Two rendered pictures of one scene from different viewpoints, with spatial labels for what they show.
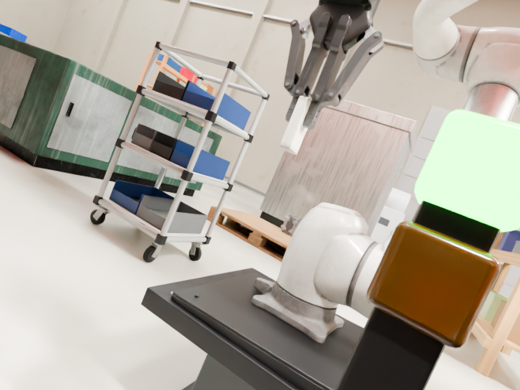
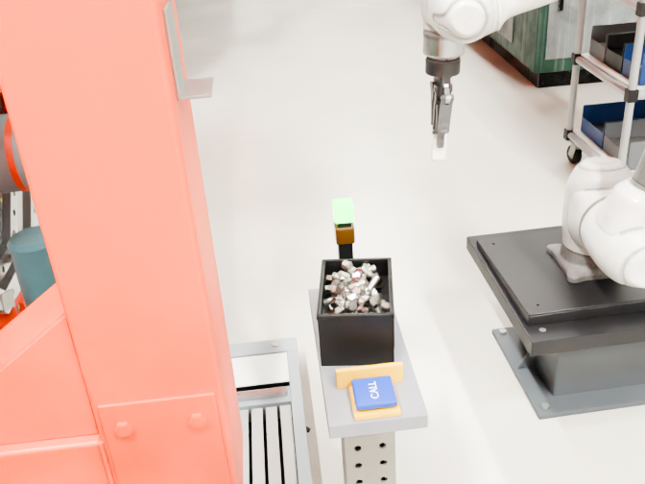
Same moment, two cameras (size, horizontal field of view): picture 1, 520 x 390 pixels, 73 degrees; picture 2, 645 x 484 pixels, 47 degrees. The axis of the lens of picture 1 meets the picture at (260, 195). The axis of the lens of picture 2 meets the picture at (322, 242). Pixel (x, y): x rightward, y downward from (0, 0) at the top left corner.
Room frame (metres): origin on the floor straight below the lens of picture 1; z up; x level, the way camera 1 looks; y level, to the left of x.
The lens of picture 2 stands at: (-0.55, -1.24, 1.33)
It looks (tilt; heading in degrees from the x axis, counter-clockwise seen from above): 29 degrees down; 61
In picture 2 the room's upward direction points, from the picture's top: 4 degrees counter-clockwise
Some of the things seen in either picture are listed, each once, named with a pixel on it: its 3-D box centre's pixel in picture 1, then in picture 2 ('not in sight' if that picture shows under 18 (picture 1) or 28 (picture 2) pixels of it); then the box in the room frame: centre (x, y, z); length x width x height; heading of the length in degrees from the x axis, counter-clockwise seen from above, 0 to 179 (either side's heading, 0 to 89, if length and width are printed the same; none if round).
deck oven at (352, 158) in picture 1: (337, 178); not in sight; (4.93, -0.91, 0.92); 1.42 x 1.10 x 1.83; 66
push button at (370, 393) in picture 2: not in sight; (373, 395); (-0.01, -0.41, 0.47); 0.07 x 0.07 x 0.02; 64
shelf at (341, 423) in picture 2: not in sight; (360, 350); (0.07, -0.26, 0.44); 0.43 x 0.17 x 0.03; 64
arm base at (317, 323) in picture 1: (295, 299); (590, 249); (0.82, -0.18, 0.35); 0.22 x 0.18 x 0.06; 62
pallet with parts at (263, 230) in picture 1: (278, 230); not in sight; (3.22, -0.28, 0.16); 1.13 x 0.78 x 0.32; 63
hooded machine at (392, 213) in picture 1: (384, 221); not in sight; (6.43, -2.29, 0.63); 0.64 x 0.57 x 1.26; 155
